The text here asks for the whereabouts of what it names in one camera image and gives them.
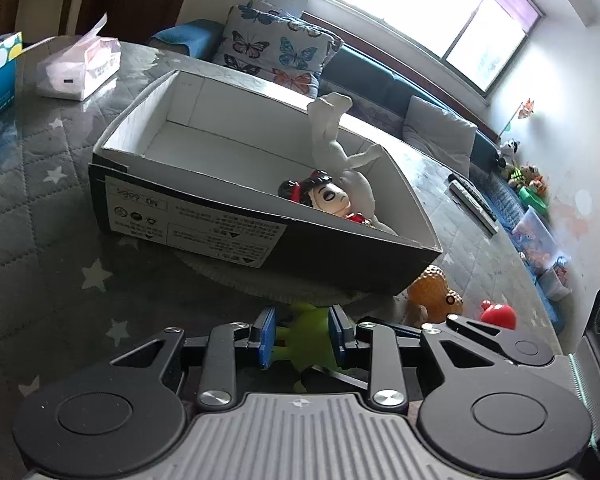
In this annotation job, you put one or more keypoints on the clear plastic container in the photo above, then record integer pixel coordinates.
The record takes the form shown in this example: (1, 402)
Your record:
(534, 237)

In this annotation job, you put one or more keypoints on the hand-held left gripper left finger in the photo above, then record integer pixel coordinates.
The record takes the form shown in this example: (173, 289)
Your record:
(265, 340)

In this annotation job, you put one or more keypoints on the green toy bucket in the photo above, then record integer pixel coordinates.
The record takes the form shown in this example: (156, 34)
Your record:
(535, 199)

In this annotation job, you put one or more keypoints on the brown plush toy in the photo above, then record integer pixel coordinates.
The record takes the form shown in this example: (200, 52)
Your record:
(530, 174)

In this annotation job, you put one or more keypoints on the black and white plush toy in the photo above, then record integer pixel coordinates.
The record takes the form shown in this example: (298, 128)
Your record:
(507, 152)

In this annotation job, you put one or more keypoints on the butterfly print pillow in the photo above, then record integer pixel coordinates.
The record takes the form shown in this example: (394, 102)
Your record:
(275, 45)

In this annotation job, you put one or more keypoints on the grey remote control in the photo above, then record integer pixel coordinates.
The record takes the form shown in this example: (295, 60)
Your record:
(475, 210)

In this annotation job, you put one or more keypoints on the black-haired doll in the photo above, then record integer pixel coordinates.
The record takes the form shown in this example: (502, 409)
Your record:
(330, 195)

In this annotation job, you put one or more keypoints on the grey cushion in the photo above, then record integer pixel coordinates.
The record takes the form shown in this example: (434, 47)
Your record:
(437, 132)

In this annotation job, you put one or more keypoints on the white tissue pack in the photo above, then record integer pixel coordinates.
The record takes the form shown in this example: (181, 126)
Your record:
(75, 67)

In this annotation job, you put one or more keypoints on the green plastic toy figure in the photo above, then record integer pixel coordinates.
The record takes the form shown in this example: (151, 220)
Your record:
(305, 332)

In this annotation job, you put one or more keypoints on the black cardboard shoe box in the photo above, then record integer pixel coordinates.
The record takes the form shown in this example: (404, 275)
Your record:
(260, 240)

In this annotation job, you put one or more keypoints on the red round toy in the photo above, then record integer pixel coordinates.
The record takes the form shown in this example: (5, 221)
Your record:
(499, 314)

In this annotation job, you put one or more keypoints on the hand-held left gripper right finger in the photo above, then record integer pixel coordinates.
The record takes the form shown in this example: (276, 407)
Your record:
(337, 337)

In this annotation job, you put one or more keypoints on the orange rubber toy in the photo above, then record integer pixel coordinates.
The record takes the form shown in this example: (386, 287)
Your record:
(432, 290)

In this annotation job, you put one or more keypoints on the orange paper pinwheel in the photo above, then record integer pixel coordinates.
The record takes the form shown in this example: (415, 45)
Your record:
(526, 108)

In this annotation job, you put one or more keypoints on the blue sofa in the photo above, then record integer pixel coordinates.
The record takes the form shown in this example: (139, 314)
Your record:
(380, 82)

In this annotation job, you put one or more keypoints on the window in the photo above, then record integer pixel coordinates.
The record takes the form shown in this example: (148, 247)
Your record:
(430, 5)

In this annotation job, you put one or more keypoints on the black remote control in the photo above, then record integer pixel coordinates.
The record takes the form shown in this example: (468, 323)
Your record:
(472, 191)

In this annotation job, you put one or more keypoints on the grey quilted star desktop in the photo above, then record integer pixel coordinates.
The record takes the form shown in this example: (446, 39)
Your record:
(35, 240)

